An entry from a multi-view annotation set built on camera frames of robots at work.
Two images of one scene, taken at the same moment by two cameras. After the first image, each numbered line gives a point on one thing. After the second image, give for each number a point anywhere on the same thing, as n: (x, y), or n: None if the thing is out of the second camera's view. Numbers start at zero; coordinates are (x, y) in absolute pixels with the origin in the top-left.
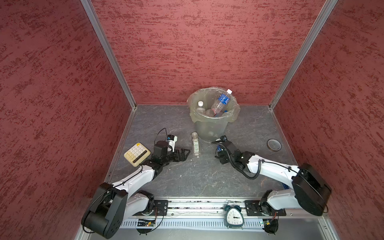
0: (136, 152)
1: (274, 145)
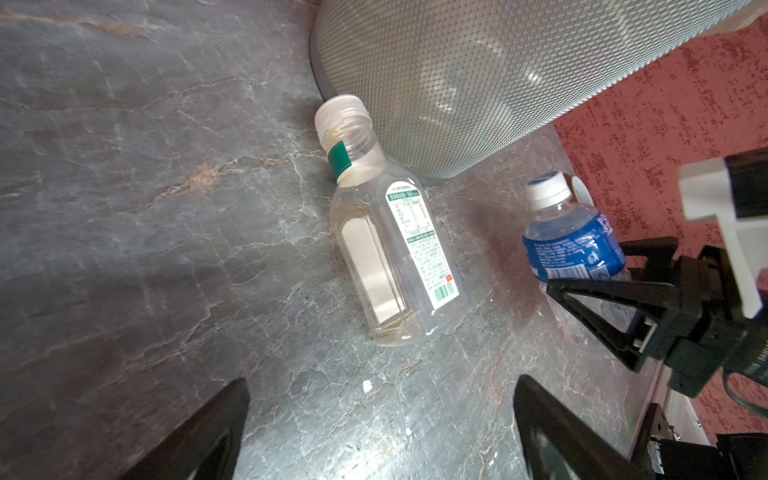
0: None
1: (579, 191)
